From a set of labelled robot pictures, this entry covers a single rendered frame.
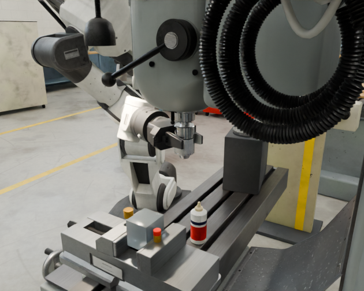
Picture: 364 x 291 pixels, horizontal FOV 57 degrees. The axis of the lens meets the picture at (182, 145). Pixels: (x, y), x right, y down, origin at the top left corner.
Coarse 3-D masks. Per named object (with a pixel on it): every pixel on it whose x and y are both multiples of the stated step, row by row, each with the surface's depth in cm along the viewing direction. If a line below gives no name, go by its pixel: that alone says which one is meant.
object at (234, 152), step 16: (224, 144) 108; (240, 144) 106; (256, 144) 104; (224, 160) 109; (240, 160) 107; (256, 160) 106; (224, 176) 111; (240, 176) 109; (256, 176) 107; (256, 192) 109
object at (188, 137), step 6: (174, 132) 77; (180, 132) 75; (186, 132) 75; (192, 132) 76; (186, 138) 75; (192, 138) 76; (186, 144) 76; (192, 144) 77; (174, 150) 78; (180, 150) 77; (186, 150) 76; (192, 150) 77
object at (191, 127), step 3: (177, 123) 78; (174, 126) 76; (177, 126) 75; (180, 126) 75; (183, 126) 75; (186, 126) 75; (189, 126) 75; (192, 126) 76; (174, 129) 76; (177, 129) 75; (180, 129) 75; (183, 129) 75; (186, 129) 75; (189, 129) 75; (192, 129) 76
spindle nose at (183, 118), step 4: (176, 116) 75; (180, 116) 74; (184, 116) 74; (188, 116) 74; (192, 116) 75; (176, 120) 75; (180, 120) 74; (184, 120) 74; (188, 120) 74; (192, 120) 75
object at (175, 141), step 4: (168, 132) 77; (164, 136) 77; (168, 136) 77; (172, 136) 76; (176, 136) 76; (164, 140) 78; (168, 140) 77; (172, 140) 76; (176, 140) 75; (180, 140) 74; (168, 144) 78; (172, 144) 76; (176, 144) 75; (180, 144) 74; (180, 148) 74
